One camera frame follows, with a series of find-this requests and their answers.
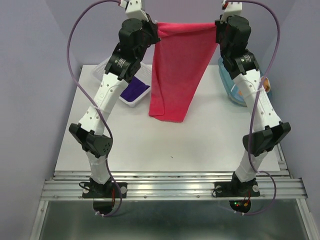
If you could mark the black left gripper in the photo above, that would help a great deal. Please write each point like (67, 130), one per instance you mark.
(153, 27)

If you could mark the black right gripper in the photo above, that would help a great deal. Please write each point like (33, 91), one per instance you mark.
(218, 25)

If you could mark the pink towel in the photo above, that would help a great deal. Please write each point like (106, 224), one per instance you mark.
(179, 62)

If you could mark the purple towel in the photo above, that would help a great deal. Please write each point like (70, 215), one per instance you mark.
(135, 88)

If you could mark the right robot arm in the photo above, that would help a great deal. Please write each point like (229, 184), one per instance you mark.
(266, 129)

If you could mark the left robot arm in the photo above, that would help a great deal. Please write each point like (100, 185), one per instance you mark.
(135, 36)

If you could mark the white perforated plastic basket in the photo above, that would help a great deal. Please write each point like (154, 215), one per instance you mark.
(144, 74)

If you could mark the teal translucent plastic tub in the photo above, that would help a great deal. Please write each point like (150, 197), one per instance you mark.
(233, 92)

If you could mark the orange patterned towel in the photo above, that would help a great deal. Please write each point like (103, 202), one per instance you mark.
(266, 84)

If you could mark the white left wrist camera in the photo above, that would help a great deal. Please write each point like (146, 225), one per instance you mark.
(134, 9)

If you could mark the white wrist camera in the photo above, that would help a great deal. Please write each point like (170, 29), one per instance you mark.
(230, 9)
(134, 9)

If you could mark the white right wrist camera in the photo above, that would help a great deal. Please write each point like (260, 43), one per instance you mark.
(230, 9)

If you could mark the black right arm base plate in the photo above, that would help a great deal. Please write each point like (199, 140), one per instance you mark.
(227, 189)

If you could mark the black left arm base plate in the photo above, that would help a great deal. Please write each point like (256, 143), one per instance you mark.
(93, 191)

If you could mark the aluminium mounting rail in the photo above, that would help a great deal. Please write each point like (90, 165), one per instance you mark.
(170, 186)

